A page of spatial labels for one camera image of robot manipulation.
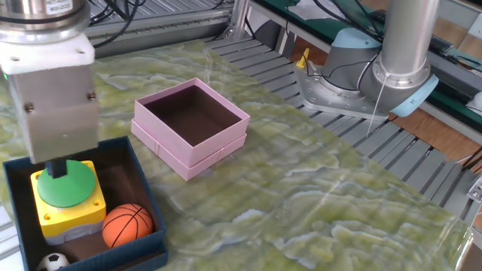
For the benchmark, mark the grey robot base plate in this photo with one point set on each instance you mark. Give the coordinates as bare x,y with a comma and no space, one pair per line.
320,98

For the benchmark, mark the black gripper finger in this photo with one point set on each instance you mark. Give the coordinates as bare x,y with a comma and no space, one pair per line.
56,169

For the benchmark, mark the metal corner bracket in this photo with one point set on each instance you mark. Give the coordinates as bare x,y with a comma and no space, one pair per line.
475,190

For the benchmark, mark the aluminium table rail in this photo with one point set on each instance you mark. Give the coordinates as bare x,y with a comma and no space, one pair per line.
162,34

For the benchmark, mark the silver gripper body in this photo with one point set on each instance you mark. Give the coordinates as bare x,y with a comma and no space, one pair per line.
60,113

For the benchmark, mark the white zip tie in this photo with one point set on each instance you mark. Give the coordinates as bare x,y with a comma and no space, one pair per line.
378,101

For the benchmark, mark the small yellow plastic piece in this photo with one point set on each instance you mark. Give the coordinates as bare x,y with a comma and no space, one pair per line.
303,59

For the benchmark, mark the black keyboard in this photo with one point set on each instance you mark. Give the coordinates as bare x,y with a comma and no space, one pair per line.
442,44

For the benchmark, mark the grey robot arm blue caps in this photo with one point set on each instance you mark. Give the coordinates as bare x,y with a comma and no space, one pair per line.
403,37

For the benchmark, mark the small soccer ball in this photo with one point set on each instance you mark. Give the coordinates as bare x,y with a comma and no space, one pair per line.
52,262

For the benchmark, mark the green marble pattern mat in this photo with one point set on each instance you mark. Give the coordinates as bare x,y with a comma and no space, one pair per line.
301,211

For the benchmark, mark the aluminium upright post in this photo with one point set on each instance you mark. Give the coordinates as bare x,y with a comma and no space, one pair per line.
239,15

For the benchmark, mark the pink open box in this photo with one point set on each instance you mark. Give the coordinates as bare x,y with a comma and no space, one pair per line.
177,154

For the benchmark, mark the dark blue box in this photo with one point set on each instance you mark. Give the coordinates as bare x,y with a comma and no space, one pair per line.
113,257

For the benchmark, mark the yellow box green push button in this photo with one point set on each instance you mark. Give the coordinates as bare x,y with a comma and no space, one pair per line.
75,218

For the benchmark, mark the orange mini basketball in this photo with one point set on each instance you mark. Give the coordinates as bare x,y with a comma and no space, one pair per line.
127,226

